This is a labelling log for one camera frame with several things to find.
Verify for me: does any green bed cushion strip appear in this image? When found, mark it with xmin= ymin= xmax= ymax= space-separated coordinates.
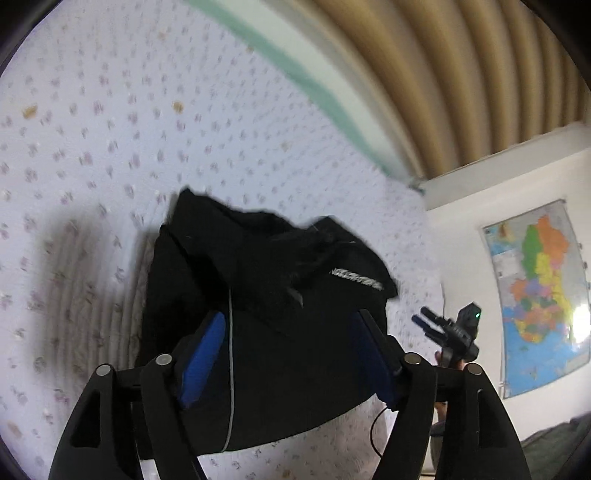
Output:
xmin=187 ymin=0 xmax=416 ymax=178

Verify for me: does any floral white bed sheet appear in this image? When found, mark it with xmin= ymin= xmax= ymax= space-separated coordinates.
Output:
xmin=0 ymin=0 xmax=448 ymax=480

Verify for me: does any black hooded jacket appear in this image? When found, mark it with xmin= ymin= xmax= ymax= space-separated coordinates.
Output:
xmin=136 ymin=187 xmax=400 ymax=455

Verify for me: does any black cable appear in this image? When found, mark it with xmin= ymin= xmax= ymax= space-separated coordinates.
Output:
xmin=369 ymin=405 xmax=393 ymax=459

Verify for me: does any dark cloth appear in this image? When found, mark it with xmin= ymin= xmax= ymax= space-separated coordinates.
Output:
xmin=521 ymin=413 xmax=591 ymax=480

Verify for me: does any colourful wall map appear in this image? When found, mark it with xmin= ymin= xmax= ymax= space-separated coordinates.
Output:
xmin=482 ymin=199 xmax=591 ymax=400

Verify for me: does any person's right hand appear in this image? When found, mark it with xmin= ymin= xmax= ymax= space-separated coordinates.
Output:
xmin=434 ymin=350 xmax=464 ymax=371

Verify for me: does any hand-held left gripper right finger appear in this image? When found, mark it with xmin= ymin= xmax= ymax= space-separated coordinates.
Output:
xmin=351 ymin=309 xmax=532 ymax=480

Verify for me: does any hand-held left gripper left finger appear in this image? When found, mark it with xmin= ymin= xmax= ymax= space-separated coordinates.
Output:
xmin=48 ymin=310 xmax=228 ymax=480

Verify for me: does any brown striped window blind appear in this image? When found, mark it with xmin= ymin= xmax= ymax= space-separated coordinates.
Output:
xmin=318 ymin=0 xmax=591 ymax=178

